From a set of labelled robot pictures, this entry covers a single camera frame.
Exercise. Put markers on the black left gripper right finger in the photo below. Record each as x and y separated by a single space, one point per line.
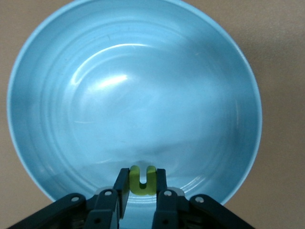
171 210

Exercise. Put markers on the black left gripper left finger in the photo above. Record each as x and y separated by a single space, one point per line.
102 210

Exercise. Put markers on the green lowercase letter u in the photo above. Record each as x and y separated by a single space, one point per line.
143 189

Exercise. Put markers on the blue plate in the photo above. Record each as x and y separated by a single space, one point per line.
143 95

